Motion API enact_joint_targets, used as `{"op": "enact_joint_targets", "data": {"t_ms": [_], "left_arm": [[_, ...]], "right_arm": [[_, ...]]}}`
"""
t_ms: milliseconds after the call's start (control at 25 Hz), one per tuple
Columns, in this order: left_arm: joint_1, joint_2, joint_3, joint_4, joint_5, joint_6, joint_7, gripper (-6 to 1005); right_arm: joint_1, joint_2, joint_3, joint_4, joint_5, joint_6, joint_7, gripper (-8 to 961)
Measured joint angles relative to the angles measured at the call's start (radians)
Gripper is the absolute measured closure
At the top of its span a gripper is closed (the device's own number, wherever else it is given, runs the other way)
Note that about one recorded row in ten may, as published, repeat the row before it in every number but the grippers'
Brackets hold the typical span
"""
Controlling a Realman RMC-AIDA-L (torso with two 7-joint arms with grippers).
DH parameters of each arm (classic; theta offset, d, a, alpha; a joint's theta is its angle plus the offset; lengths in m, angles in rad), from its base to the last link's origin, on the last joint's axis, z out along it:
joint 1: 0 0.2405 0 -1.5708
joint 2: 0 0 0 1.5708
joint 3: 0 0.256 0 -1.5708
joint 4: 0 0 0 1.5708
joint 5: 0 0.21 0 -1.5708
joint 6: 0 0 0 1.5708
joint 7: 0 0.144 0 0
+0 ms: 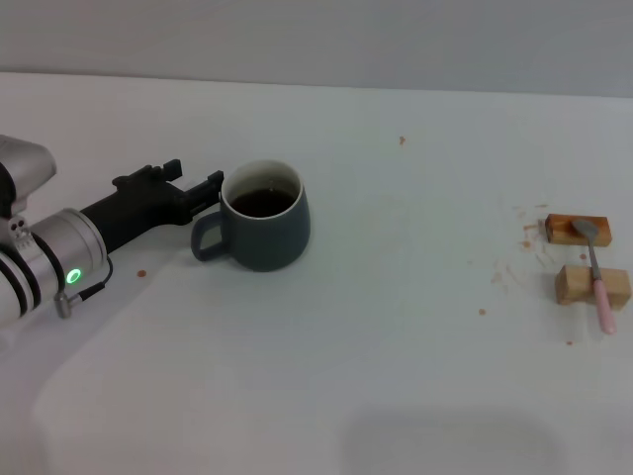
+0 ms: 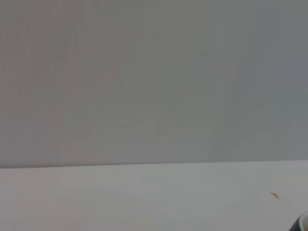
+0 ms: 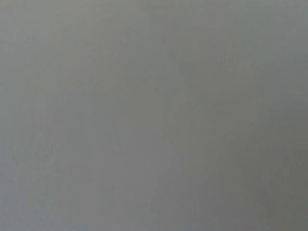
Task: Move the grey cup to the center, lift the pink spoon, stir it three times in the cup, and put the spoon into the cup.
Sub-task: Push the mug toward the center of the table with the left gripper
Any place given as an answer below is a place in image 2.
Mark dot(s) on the grey ceramic mug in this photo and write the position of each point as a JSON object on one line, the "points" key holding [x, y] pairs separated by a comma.
{"points": [[302, 223]]}

